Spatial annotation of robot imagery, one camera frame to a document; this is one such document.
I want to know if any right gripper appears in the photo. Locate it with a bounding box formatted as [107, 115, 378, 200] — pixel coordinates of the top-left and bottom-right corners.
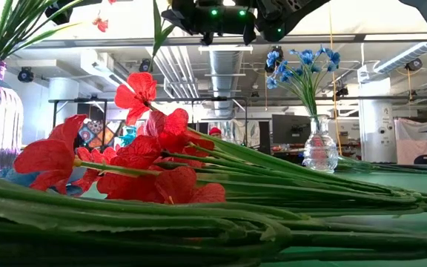
[160, 0, 199, 35]

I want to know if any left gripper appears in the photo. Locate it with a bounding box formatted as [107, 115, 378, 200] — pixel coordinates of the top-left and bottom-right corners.
[44, 0, 85, 25]

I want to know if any blue artificial flower bunch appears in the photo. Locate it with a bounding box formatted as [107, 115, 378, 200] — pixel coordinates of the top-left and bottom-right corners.
[0, 55, 427, 267]
[265, 46, 342, 118]

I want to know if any clear glass vase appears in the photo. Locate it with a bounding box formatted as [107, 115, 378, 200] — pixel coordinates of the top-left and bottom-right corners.
[302, 113, 340, 174]

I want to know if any colourful patterned quilt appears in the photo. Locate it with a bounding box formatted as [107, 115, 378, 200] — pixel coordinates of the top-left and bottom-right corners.
[76, 119, 120, 149]

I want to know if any large black monitor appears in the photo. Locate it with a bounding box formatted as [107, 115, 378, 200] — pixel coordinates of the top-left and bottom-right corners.
[271, 113, 313, 145]

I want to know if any white round pillar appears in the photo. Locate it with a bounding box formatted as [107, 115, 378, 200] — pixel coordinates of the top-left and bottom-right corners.
[357, 78, 399, 164]

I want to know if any pink hanging cloth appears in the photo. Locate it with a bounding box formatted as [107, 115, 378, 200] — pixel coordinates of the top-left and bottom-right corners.
[394, 116, 427, 166]

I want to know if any green table mat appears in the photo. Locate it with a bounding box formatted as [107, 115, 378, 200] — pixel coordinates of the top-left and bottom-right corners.
[79, 168, 427, 267]

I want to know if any silver ceiling duct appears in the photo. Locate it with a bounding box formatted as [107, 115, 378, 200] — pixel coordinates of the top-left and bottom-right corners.
[208, 50, 245, 119]

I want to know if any black metal rack frame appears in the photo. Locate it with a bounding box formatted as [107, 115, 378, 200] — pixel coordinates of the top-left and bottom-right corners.
[48, 96, 250, 149]

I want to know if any long yellow cable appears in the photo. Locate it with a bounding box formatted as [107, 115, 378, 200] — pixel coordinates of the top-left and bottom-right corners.
[327, 0, 343, 156]

